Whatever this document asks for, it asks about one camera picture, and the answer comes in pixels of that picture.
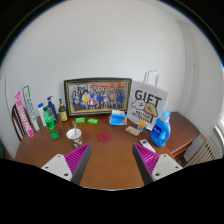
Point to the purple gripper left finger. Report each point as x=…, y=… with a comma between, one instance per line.
x=71, y=166

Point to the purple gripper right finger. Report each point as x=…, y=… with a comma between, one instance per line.
x=152, y=166

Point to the green plastic soda bottle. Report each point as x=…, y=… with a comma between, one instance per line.
x=50, y=124

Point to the white remote control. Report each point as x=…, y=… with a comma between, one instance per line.
x=146, y=144

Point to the paper cup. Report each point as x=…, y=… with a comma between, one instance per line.
x=76, y=142

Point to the blue detergent bottle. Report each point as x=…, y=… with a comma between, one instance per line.
x=161, y=131

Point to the rubik's cube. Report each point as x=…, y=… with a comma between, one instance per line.
x=142, y=126

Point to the small snack packet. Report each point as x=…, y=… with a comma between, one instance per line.
x=132, y=131

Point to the red round coaster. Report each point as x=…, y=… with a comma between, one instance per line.
x=103, y=137

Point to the spoon in cup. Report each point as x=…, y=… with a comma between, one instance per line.
x=75, y=127

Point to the left green soap bar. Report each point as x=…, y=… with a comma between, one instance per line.
x=80, y=120

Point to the white radiator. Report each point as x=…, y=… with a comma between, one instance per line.
x=203, y=150

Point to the dark amber pump bottle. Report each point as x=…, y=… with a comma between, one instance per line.
x=62, y=111

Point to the blue tissue pack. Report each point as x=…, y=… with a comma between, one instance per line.
x=118, y=118

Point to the blue pump bottle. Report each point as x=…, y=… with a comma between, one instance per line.
x=51, y=109

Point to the wooden chair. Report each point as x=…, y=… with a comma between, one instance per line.
x=17, y=123

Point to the white gift paper bag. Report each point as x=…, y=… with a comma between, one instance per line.
x=146, y=101

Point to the white lotion bottle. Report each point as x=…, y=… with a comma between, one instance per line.
x=41, y=113

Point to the framed group photo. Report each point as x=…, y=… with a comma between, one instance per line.
x=96, y=96

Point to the green white toothpaste box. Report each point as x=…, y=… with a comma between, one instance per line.
x=29, y=106

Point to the pink toothpaste box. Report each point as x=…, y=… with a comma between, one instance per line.
x=22, y=115

